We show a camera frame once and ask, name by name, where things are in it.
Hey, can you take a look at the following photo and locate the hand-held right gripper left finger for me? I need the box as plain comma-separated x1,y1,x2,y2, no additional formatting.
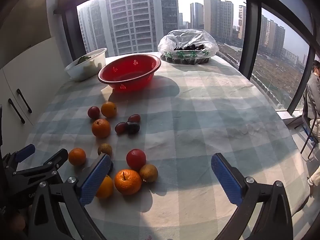
27,154,112,240

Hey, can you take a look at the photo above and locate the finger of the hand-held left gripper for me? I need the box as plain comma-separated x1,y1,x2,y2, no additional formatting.
14,148,69,198
2,144,36,174

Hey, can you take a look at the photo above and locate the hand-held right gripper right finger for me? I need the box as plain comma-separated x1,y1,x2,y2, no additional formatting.
211,152,293,240

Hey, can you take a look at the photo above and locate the orange with stem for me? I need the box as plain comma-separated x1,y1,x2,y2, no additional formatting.
114,169,142,196

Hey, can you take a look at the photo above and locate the small brown longan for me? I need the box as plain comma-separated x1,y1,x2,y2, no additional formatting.
97,143,113,157
139,164,158,182

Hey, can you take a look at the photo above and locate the red plastic colander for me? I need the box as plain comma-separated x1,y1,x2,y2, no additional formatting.
98,54,162,92

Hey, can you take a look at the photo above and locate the dark purple plum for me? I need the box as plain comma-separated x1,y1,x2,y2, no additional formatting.
126,122,140,135

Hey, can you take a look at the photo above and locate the checkered tablecloth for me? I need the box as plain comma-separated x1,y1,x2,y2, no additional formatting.
24,51,312,240

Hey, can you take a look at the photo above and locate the white cabinet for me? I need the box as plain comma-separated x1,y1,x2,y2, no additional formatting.
0,36,73,160

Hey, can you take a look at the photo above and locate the dark chair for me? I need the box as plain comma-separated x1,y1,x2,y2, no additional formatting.
285,90,320,159

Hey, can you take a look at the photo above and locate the white plastic bowl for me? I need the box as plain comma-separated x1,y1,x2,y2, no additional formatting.
64,48,107,82

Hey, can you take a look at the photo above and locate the pile of dark cherries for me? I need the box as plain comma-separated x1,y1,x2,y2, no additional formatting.
174,43,206,52

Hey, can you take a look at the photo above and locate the clear plastic bag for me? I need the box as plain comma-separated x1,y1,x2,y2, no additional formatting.
157,29,220,65

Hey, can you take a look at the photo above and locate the black cabinet handle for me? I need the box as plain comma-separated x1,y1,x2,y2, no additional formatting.
16,88,33,114
8,98,26,124

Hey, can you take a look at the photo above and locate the dark window frame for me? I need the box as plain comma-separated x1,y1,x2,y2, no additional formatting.
54,0,320,117

